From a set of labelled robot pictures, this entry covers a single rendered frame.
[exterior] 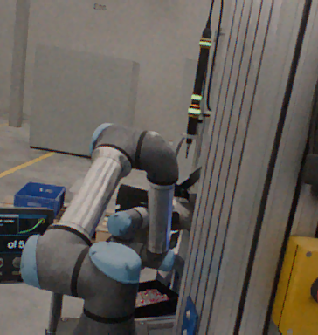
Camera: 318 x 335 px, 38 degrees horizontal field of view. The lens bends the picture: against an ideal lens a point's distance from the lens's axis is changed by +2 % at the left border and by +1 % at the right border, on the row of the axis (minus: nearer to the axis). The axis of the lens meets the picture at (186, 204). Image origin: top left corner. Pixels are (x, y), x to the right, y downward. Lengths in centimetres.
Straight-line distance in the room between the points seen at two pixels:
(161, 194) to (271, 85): 77
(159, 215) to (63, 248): 41
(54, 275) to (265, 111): 61
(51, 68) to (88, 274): 827
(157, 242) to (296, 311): 84
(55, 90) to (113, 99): 108
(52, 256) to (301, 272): 59
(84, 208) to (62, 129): 805
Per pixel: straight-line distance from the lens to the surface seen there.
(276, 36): 61
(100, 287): 99
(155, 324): 159
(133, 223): 149
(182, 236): 186
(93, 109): 897
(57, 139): 920
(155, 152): 125
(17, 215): 129
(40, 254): 104
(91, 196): 115
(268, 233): 64
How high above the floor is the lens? 164
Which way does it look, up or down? 14 degrees down
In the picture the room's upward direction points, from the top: 10 degrees clockwise
